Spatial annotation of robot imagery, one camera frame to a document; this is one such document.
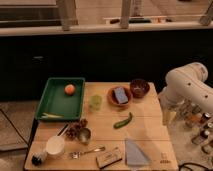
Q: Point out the green pepper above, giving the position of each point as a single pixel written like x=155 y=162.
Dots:
x=124 y=122

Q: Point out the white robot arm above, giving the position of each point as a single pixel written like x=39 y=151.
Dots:
x=186 y=83

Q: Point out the green translucent cup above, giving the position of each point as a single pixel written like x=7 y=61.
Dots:
x=95 y=102

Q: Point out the metal cup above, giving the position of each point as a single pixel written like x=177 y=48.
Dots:
x=84 y=136

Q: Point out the white measuring cup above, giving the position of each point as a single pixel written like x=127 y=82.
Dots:
x=55 y=145

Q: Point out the blue sponge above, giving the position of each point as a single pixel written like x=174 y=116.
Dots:
x=120 y=95

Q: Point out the dark brown bowl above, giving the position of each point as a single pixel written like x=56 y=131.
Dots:
x=139 y=88

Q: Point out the orange fruit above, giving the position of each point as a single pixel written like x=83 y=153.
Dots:
x=69 y=89

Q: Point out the pine cone small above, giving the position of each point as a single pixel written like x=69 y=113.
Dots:
x=83 y=122

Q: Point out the green plastic tray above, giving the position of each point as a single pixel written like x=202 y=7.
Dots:
x=55 y=101

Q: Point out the pine cone large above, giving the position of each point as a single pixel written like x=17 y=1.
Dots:
x=72 y=132

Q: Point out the yellow-green bean in tray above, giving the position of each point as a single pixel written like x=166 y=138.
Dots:
x=46 y=115

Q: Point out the wooden block brush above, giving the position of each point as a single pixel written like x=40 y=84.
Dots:
x=108 y=158

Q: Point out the silver fork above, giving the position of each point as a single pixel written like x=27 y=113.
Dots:
x=78 y=154

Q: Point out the blue folded cloth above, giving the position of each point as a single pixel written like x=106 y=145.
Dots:
x=134 y=154

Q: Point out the spice bottle rack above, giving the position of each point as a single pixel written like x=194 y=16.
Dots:
x=195 y=119

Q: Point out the black white small brush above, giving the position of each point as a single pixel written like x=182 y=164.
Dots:
x=39 y=158

